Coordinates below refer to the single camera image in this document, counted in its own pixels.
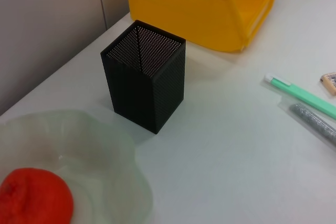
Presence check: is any mint green pen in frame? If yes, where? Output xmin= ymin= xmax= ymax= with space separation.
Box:
xmin=264 ymin=72 xmax=336 ymax=121

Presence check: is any red fruit-shaped toy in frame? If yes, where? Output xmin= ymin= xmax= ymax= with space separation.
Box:
xmin=0 ymin=167 xmax=75 ymax=224

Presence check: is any black mesh pen holder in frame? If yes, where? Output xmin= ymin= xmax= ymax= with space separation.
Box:
xmin=99 ymin=19 xmax=187 ymax=134

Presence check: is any clear wavy glass fruit plate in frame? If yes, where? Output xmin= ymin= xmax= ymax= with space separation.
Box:
xmin=0 ymin=109 xmax=154 ymax=224

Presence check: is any grey glitter pen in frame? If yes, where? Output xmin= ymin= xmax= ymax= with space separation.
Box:
xmin=278 ymin=97 xmax=336 ymax=148

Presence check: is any beige eraser with barcode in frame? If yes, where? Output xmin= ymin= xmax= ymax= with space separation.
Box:
xmin=319 ymin=71 xmax=336 ymax=97

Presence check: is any yellow plastic storage bin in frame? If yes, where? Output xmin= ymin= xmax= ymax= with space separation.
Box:
xmin=123 ymin=0 xmax=280 ymax=53

